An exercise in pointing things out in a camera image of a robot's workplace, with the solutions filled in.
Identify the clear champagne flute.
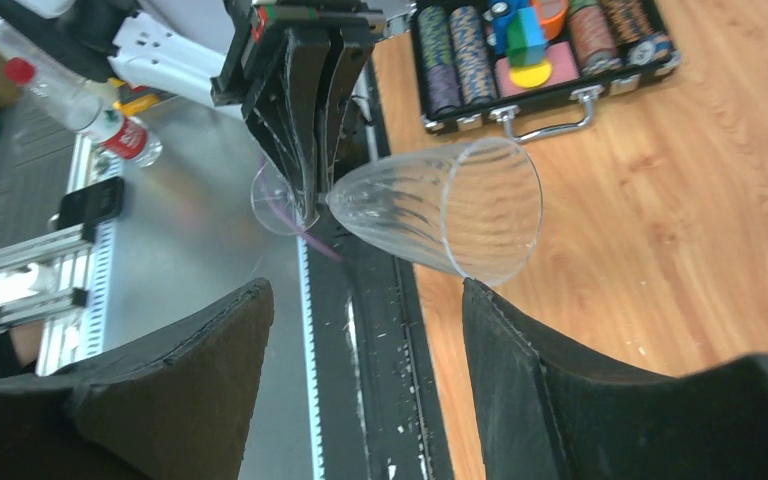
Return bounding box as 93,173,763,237
250,136,545,288

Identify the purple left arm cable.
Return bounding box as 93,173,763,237
258,158,346,264

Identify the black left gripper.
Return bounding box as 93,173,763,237
210,1,384,227

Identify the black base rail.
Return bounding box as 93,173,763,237
299,208,454,479

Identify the black poker chip case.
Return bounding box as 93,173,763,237
409,1,681,143

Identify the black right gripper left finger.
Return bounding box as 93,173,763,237
0,278,274,479

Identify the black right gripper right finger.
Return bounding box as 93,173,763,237
462,279,768,479

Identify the plastic water bottle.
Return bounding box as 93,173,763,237
0,17,163,167

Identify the black smartphone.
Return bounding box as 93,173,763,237
53,176,126,230

